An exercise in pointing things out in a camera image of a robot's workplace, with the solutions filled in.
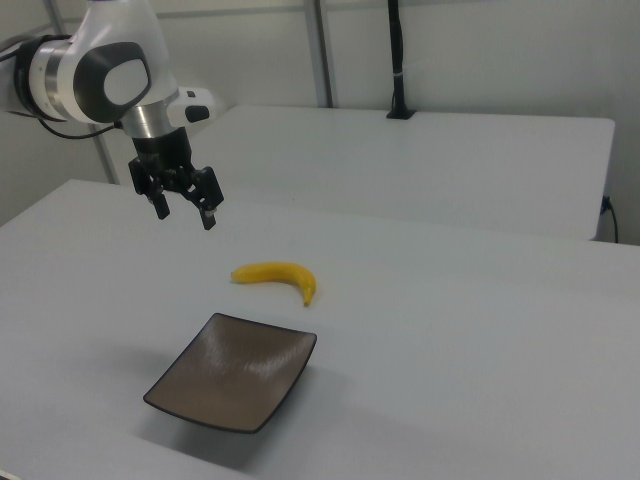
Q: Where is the yellow banana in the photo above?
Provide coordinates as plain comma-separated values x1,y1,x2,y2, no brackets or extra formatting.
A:
230,261,319,308

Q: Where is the black vertical cable pole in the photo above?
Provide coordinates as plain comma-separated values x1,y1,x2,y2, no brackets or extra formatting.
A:
387,0,409,115

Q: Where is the grey wall frame post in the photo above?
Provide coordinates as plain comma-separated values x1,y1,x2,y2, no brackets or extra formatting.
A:
305,0,335,108

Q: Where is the black power cable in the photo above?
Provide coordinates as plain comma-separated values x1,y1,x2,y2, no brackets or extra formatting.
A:
599,194,621,245

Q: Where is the slanted grey frame post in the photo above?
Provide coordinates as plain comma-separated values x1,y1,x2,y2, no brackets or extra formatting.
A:
93,133,122,187

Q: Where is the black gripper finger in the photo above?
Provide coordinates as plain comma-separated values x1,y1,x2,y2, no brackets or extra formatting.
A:
175,165,225,232
128,157,172,222

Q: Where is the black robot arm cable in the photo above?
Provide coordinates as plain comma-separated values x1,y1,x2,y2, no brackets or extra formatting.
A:
0,33,122,140

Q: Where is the brown square ceramic plate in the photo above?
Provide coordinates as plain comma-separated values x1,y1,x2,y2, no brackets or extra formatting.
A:
142,312,319,435

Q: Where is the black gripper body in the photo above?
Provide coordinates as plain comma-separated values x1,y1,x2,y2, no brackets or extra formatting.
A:
131,126,197,177

